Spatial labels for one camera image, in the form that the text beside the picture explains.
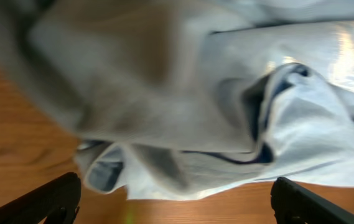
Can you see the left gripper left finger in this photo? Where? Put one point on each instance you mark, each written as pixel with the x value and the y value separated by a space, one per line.
pixel 54 202

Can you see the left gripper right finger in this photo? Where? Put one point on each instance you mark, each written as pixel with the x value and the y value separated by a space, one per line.
pixel 294 204

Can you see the light blue t-shirt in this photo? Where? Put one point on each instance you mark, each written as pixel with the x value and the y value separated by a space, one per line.
pixel 179 100

